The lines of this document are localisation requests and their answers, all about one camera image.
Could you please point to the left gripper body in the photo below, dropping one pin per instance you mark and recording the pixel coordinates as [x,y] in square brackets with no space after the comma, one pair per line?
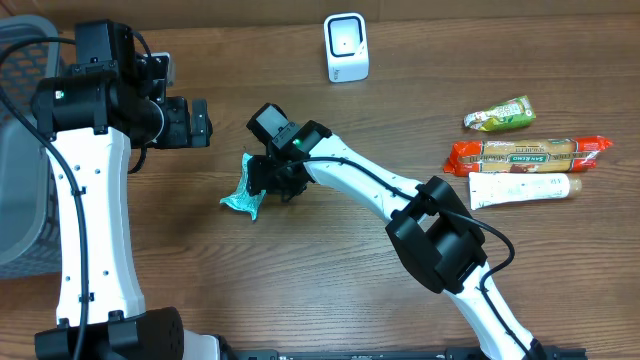
[198,123]

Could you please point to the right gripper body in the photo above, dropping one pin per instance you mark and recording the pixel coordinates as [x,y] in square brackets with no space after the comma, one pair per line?
[282,179]

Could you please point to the mint green wipes packet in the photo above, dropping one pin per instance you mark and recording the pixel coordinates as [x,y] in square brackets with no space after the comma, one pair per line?
[240,200]

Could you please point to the white tube gold cap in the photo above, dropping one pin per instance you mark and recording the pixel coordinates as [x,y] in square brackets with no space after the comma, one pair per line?
[488,189]

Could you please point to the green snack packet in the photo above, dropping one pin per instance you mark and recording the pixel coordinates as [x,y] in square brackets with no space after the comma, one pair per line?
[512,114]

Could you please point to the orange spaghetti packet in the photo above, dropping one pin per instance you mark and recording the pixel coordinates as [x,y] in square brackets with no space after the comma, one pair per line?
[525,156]

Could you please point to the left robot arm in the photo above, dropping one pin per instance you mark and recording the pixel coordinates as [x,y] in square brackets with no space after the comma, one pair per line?
[111,101]

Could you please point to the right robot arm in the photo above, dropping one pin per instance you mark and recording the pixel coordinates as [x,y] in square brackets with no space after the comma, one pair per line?
[435,237]

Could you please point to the white barcode scanner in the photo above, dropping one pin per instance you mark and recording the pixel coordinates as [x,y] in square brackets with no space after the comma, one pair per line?
[346,47]

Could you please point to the grey plastic shopping basket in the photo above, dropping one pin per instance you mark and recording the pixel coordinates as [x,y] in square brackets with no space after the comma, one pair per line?
[30,239]

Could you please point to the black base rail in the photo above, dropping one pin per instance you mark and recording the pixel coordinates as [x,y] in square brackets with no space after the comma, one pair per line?
[456,353]

